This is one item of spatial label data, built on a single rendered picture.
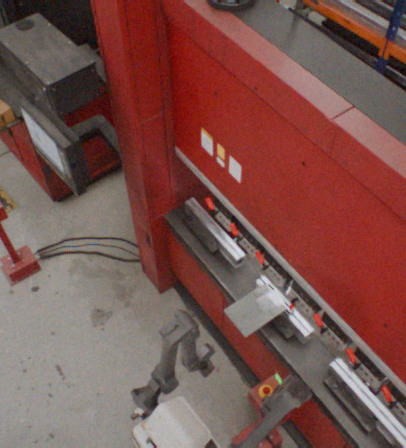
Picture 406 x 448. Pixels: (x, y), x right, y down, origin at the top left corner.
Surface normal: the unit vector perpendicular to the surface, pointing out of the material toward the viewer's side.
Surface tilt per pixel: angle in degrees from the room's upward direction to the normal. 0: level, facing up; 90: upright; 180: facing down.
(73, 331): 0
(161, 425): 48
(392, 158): 0
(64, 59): 0
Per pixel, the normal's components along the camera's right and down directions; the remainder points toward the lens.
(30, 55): 0.00, -0.58
